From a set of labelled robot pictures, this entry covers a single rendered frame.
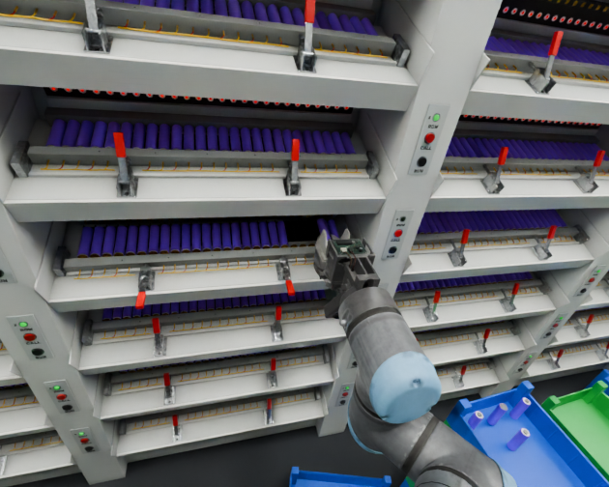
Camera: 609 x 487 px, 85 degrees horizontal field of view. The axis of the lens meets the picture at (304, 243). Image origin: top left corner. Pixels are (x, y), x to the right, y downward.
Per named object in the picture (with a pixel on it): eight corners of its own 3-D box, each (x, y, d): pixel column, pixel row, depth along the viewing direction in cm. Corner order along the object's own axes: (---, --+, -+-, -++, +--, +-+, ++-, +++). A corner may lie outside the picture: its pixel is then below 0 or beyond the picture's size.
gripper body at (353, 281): (364, 235, 62) (392, 279, 52) (355, 270, 67) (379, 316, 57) (325, 236, 60) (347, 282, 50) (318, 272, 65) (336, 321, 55)
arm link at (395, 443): (392, 482, 50) (412, 447, 42) (333, 426, 56) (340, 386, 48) (422, 435, 55) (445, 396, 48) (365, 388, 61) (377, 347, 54)
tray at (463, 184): (625, 207, 85) (686, 167, 74) (419, 213, 69) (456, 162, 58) (577, 153, 96) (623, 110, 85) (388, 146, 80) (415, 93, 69)
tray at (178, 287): (358, 286, 78) (372, 266, 70) (57, 312, 62) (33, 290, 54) (337, 218, 89) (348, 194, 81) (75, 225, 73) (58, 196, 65)
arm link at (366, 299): (392, 341, 54) (336, 348, 52) (380, 319, 58) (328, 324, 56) (410, 303, 49) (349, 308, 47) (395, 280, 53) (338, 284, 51)
